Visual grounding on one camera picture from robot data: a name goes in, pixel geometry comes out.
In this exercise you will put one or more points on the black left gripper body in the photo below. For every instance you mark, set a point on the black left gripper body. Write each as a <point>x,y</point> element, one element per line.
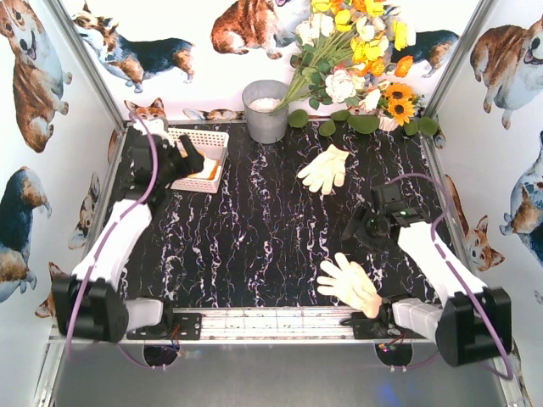
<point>176,157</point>

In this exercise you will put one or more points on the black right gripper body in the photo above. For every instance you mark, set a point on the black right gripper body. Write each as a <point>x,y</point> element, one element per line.
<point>356,229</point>

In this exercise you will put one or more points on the cream glove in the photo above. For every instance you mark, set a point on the cream glove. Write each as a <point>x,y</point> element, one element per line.
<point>325,171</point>
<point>348,282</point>

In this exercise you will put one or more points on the white glove orange cuff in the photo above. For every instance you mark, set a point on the white glove orange cuff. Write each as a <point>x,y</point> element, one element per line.
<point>209,170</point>

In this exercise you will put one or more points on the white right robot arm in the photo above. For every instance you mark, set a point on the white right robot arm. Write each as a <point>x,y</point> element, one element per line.
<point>472,323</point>

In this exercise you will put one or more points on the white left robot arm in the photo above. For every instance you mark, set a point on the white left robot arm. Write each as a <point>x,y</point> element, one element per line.
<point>87,303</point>

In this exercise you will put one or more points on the white perforated storage basket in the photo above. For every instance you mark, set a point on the white perforated storage basket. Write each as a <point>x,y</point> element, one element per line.
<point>191,143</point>

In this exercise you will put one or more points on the sunflower pot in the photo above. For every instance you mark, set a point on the sunflower pot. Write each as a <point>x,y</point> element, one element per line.
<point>398,105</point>

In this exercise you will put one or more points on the grey metal bucket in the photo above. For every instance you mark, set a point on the grey metal bucket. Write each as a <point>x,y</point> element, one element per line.
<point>266,117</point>

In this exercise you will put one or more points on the artificial flower bouquet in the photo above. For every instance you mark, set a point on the artificial flower bouquet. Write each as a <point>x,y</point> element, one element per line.
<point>344,48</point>

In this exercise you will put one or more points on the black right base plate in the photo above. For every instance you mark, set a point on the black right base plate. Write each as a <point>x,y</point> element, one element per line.
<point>365,328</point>

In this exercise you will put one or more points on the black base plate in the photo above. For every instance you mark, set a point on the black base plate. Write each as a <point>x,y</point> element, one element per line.
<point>365,328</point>
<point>182,326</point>

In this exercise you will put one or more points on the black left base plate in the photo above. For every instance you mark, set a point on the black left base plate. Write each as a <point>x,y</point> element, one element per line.
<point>182,326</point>

